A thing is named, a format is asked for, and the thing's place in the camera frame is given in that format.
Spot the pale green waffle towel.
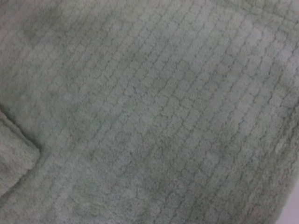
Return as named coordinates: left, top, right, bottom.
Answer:
left=0, top=0, right=299, bottom=224

